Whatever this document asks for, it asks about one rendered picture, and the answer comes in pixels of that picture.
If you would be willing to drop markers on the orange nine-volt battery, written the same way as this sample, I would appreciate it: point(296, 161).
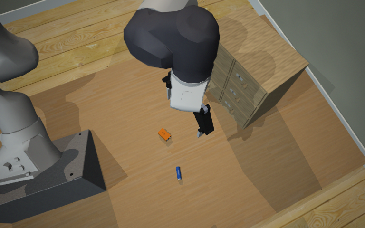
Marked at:
point(164, 134)

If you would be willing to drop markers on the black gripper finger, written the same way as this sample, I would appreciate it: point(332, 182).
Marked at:
point(204, 120)
point(168, 84)

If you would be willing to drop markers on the light wooden drawer front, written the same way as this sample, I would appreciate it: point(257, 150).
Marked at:
point(215, 89)
point(240, 98)
point(224, 59)
point(219, 76)
point(233, 110)
point(247, 84)

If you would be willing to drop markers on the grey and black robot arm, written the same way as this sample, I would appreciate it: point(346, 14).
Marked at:
point(176, 34)

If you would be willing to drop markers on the small wooden chest of drawers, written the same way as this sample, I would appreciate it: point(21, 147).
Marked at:
point(270, 60)

